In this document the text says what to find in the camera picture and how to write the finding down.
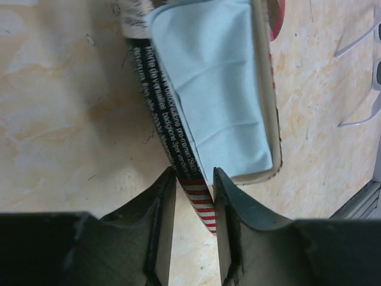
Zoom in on light blue cleaning cloth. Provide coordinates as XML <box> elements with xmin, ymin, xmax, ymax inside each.
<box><xmin>146</xmin><ymin>1</ymin><xmax>273</xmax><ymax>183</ymax></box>

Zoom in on white frame sunglasses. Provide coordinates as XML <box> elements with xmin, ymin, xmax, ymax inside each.
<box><xmin>335</xmin><ymin>20</ymin><xmax>381</xmax><ymax>129</ymax></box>

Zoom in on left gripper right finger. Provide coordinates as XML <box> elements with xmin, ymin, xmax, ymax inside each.
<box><xmin>213</xmin><ymin>168</ymin><xmax>380</xmax><ymax>285</ymax></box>

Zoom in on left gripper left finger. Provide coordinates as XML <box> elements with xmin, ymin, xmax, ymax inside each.
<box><xmin>1</xmin><ymin>167</ymin><xmax>176</xmax><ymax>285</ymax></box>

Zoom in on aluminium rail frame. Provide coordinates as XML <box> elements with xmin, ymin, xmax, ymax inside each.
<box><xmin>330</xmin><ymin>181</ymin><xmax>380</xmax><ymax>219</ymax></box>

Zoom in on flag newsprint glasses case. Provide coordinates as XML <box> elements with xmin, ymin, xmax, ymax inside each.
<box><xmin>117</xmin><ymin>1</ymin><xmax>283</xmax><ymax>233</ymax></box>

